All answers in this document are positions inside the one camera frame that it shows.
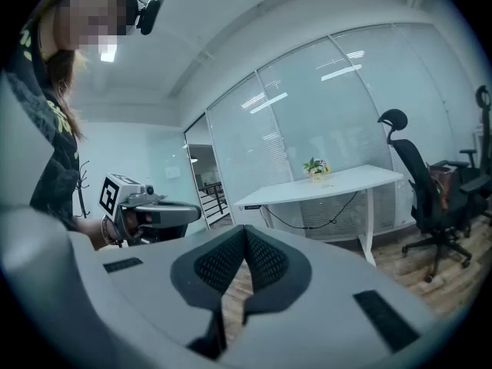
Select black desk cable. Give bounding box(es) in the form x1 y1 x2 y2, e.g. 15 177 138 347
260 190 359 231

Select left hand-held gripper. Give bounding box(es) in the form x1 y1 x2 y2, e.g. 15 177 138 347
98 173 202 246

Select person's black printed shirt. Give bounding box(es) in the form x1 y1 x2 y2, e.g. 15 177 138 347
0 0 91 232

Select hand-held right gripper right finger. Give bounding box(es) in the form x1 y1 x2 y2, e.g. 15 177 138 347
226 224 462 369

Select black head-worn camera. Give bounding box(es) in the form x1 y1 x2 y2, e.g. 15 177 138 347
121 0 165 37

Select person's head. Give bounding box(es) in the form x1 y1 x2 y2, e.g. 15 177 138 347
38 0 134 59

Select black coat rack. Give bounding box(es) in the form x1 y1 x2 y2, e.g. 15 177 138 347
72 159 91 221

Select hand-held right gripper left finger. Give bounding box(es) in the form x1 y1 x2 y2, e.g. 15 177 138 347
68 224 247 369

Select person's left forearm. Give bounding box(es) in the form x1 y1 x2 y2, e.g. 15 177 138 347
75 215 125 251

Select brown bag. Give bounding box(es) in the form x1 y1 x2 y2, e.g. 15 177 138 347
425 162 460 211

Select black mesh office chair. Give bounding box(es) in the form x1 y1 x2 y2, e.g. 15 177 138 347
377 108 474 284
430 85 492 238

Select beaded wrist bracelet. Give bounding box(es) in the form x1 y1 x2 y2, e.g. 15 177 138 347
100 215 124 248

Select white desk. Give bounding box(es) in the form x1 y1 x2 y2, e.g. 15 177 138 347
233 164 404 268

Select artificial flowers in pot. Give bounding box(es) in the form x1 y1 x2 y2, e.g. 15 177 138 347
302 157 331 184

